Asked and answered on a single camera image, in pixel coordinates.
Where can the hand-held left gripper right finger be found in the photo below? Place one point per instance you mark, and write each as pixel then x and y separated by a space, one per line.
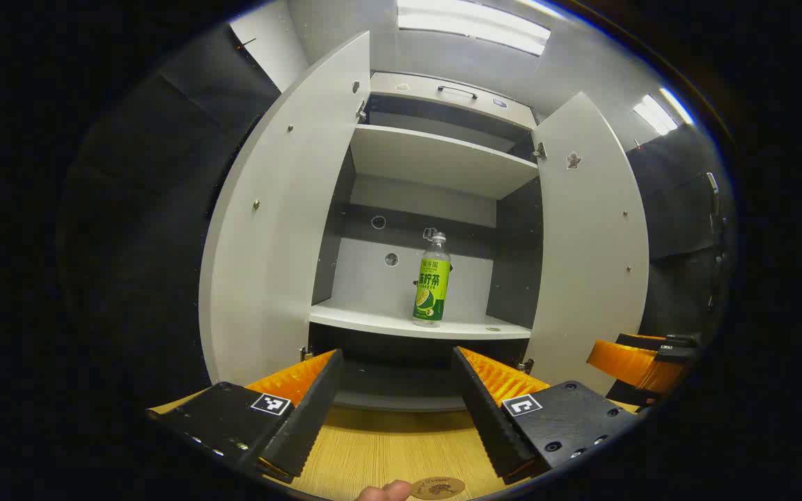
pixel 488 417

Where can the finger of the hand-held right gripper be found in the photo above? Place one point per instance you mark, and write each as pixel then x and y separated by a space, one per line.
pixel 634 365

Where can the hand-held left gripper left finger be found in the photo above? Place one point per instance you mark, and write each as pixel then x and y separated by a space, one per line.
pixel 310 417

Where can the round wooden coaster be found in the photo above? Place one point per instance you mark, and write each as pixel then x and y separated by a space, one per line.
pixel 439 488

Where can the green label bottle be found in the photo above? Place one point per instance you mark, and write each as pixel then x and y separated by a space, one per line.
pixel 431 292

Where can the metal door hinge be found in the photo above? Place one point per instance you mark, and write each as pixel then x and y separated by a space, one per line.
pixel 540 149
pixel 526 365
pixel 306 353
pixel 361 111

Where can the grey cabinet shelf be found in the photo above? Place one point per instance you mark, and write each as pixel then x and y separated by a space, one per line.
pixel 373 316
pixel 436 160

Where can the grey cabinet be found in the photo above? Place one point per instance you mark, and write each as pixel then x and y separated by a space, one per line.
pixel 408 278

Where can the grey cabinet drawer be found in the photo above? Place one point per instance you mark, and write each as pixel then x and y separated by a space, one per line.
pixel 415 94

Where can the black metal stand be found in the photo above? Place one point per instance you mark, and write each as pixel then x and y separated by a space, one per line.
pixel 716 229

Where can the black backdrop cloth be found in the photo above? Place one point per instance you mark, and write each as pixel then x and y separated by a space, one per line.
pixel 150 243

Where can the small ceiling light panel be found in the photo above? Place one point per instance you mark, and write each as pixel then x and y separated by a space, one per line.
pixel 655 115

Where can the large ceiling light panel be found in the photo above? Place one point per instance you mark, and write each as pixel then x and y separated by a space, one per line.
pixel 474 24

